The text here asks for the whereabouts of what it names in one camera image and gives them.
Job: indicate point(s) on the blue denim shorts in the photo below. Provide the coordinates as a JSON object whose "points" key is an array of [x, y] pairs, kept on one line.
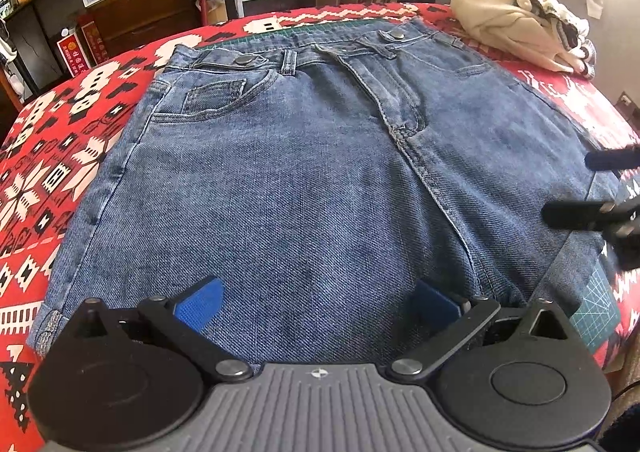
{"points": [[321, 174]]}

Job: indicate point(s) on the green cutting mat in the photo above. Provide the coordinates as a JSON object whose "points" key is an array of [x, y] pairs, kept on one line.
{"points": [[596, 319]]}

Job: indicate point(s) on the red sign board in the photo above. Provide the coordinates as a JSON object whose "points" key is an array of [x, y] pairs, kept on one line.
{"points": [[73, 54]]}

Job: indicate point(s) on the wall power outlet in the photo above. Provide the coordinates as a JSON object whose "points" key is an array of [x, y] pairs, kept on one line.
{"points": [[627, 107]]}

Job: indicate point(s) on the red patterned tablecloth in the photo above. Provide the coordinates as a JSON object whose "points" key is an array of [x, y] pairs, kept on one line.
{"points": [[58, 142]]}

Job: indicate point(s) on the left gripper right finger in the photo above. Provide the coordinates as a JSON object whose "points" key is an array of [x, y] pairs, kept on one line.
{"points": [[453, 321]]}

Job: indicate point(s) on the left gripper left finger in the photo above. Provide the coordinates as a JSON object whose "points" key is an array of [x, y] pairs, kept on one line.
{"points": [[177, 323]]}

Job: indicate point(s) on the dark wooden drawer cabinet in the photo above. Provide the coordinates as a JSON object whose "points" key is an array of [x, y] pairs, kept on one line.
{"points": [[127, 24]]}

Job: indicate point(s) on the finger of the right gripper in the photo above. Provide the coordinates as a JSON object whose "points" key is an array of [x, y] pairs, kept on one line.
{"points": [[596, 216], [613, 159]]}

